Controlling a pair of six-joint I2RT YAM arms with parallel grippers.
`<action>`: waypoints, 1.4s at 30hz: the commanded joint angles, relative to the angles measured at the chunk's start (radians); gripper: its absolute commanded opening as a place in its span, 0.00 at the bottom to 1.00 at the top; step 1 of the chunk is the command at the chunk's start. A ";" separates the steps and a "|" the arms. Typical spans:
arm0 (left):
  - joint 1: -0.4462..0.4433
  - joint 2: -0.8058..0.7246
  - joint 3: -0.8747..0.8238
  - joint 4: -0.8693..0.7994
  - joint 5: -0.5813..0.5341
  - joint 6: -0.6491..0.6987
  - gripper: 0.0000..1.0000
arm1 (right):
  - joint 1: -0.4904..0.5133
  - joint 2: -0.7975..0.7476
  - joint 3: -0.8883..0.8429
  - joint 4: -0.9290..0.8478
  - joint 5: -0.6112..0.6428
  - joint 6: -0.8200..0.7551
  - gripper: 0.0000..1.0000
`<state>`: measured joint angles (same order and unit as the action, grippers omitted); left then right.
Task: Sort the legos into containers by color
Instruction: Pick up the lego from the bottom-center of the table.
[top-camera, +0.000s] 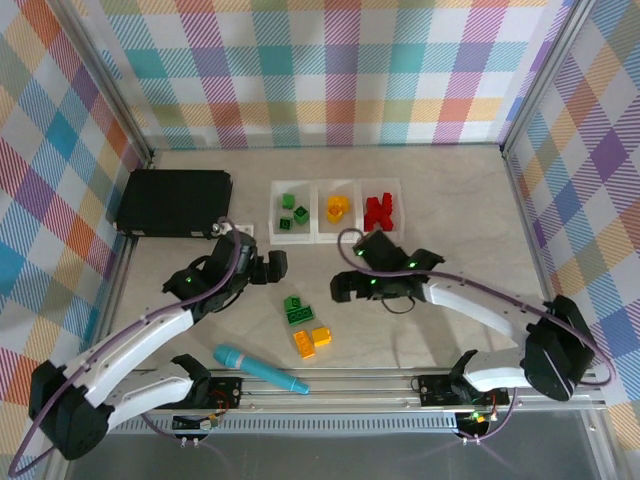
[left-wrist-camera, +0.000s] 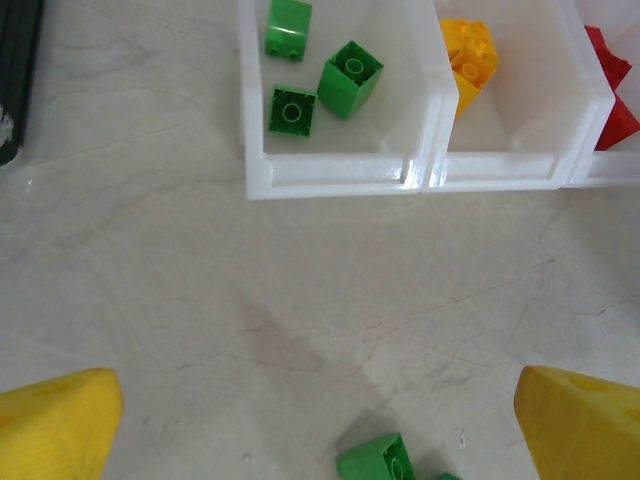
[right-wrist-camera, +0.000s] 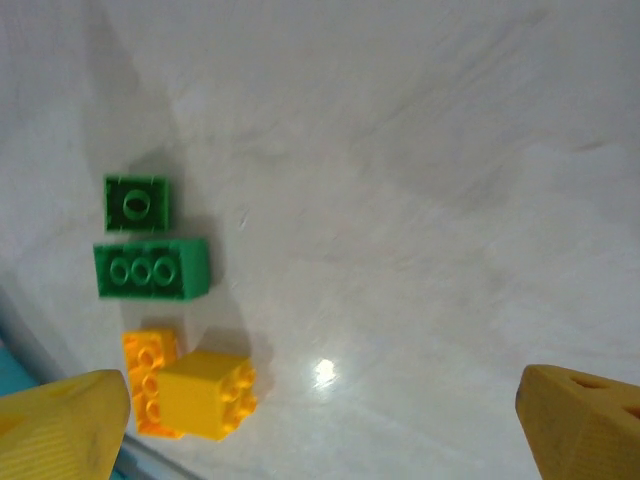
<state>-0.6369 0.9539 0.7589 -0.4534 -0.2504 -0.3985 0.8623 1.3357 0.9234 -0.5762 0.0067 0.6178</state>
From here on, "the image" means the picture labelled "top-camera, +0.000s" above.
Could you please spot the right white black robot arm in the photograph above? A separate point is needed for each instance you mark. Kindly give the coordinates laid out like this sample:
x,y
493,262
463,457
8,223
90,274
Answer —
x,y
475,300

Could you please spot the silver round knob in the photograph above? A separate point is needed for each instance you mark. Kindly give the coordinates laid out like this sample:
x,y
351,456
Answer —
x,y
216,229

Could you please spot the small electronics board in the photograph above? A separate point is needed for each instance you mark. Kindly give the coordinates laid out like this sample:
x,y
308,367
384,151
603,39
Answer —
x,y
205,423
479,418

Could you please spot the aluminium frame post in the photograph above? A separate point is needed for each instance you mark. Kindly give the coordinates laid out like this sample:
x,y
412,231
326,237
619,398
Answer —
x,y
110,85
547,75

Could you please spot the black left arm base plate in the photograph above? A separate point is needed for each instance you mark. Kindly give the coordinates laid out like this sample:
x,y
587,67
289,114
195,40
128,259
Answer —
x,y
227,392

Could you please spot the black rectangular case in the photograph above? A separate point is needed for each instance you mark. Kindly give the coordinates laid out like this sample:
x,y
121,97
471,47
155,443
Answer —
x,y
172,202

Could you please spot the aluminium side rail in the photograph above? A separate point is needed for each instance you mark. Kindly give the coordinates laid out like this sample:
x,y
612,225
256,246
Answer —
x,y
535,240
120,295

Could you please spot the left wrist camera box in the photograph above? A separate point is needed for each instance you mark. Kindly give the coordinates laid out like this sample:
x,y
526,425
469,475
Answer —
x,y
243,227

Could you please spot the long green lego brick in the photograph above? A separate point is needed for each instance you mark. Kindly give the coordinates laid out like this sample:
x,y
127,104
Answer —
x,y
300,315

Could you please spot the aluminium mounting rail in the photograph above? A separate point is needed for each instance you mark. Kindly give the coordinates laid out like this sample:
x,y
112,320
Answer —
x,y
350,392

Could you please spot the clear white plastic container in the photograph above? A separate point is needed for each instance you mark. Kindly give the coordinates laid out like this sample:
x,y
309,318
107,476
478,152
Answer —
x,y
325,232
295,235
397,192

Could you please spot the long orange-yellow lego brick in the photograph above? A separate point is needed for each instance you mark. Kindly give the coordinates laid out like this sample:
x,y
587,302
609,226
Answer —
x,y
304,344

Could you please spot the teal pen-shaped device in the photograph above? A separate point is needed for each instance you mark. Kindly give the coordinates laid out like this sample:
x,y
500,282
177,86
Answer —
x,y
250,366

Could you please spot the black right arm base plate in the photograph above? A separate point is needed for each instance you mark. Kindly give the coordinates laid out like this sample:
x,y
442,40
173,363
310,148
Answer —
x,y
437,390

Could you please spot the red lego brick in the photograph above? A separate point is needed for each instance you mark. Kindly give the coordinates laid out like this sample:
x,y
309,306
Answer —
x,y
374,223
389,223
386,201
372,205

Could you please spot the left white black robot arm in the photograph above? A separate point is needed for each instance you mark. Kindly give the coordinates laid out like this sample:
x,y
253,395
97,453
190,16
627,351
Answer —
x,y
150,330

